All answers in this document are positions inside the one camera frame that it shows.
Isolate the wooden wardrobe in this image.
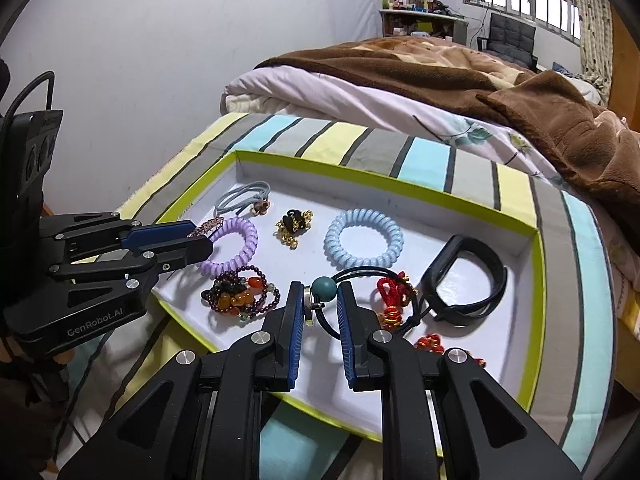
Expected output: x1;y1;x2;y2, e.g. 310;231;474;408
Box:
602;0;640;133

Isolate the striped bedsheet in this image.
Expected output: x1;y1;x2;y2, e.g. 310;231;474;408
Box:
55;112;617;480

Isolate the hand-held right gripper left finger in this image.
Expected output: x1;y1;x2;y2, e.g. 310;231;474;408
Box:
57;281;305;480

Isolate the black hair tie teal bead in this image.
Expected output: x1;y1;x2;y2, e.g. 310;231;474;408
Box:
304;267;432;337

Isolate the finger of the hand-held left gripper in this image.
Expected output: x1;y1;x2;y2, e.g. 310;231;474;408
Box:
41;212;199;262
49;236;214;307

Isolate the black and gold hair ornament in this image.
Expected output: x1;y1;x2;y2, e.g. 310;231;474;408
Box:
274;208;314;247

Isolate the rose gold hair clip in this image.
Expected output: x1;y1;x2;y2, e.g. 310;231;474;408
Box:
187;215;226;239

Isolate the blue spiral hair tie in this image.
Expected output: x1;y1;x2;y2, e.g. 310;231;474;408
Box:
324;208;404;269

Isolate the purple spiral hair tie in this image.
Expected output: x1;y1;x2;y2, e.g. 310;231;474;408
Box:
200;217;259;276

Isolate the black fitness band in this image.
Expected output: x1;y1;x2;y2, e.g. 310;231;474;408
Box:
417;233;509;324

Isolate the dark garnet bead bracelet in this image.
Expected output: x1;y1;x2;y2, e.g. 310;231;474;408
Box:
201;269;282;323

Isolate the dark clothing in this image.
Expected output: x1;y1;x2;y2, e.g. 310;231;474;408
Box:
0;57;13;107

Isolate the red knotted cord bracelet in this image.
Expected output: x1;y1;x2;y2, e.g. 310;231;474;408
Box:
372;272;419;329
413;332;487;369

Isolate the green cardboard tray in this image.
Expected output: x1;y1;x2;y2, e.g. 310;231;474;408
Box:
150;150;546;458

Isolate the grey hair tie with bead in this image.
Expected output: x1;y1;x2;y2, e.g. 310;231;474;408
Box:
214;182;271;216

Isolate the white shelf desk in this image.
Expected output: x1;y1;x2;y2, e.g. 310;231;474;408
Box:
379;8;469;46

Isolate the patterned curtain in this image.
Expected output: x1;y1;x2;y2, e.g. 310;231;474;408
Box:
570;0;614;106

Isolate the black chair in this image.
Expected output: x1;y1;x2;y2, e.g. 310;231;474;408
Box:
477;12;539;69

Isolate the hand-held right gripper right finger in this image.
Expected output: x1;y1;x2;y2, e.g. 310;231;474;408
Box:
337;283;584;480

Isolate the brown fleece blanket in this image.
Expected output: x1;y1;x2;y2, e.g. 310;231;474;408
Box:
255;36;640;231

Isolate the amber bead bracelet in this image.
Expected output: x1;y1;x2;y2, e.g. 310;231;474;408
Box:
216;274;267;312

